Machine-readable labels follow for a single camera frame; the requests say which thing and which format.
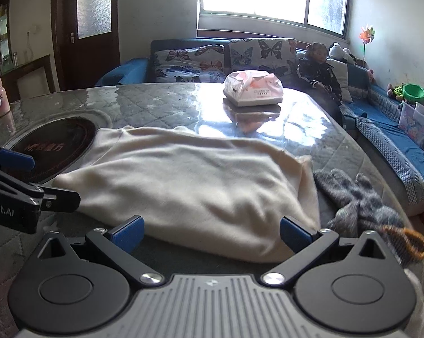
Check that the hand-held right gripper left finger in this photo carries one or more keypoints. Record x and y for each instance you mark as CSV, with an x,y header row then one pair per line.
x,y
127,234

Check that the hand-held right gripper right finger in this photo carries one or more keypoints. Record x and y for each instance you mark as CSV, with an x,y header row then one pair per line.
x,y
293,234

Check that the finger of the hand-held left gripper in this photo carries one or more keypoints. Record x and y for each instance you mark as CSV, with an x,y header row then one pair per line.
x,y
59,200
16,161

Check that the cream knit garment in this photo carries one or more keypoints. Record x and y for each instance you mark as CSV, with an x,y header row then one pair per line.
x,y
184,190

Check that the round black heater plate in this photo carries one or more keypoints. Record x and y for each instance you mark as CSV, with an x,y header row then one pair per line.
x,y
57,144

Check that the grey knitted cloth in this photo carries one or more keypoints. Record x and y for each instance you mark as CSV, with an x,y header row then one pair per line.
x,y
356,197

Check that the dark wooden door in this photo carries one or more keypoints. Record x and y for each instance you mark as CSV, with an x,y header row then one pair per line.
x,y
85,60

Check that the blue sofa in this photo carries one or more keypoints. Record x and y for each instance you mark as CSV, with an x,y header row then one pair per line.
x,y
409,151

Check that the pink white tissue pack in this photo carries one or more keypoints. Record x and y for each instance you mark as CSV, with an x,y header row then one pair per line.
x,y
254,91

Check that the white pillow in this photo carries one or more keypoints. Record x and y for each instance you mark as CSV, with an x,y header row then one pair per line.
x,y
342,77

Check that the clear plastic storage box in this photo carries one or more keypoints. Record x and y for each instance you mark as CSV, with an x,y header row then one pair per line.
x,y
414,123

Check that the green plush toy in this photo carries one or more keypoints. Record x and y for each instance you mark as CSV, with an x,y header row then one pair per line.
x,y
395,92

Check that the long butterfly print cushion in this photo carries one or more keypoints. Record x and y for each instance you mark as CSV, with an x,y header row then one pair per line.
x,y
187,65

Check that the square butterfly print cushion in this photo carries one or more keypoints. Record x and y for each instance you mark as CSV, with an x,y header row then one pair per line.
x,y
261,56

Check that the green plastic bowl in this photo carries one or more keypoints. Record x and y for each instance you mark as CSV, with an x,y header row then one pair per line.
x,y
414,92

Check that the white plush toy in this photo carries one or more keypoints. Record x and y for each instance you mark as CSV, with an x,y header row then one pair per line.
x,y
337,52

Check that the colourful pinwheel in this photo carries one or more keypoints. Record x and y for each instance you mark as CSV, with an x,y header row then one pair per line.
x,y
367,37

